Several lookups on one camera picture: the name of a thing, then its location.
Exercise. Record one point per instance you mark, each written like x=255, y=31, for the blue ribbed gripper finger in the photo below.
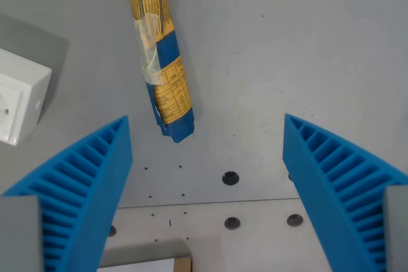
x=92, y=183
x=331, y=183

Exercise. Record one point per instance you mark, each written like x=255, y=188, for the blue and yellow bag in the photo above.
x=161, y=55

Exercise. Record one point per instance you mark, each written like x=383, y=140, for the cardboard box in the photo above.
x=145, y=264

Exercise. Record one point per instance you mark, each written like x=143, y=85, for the white electrical socket box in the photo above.
x=19, y=97

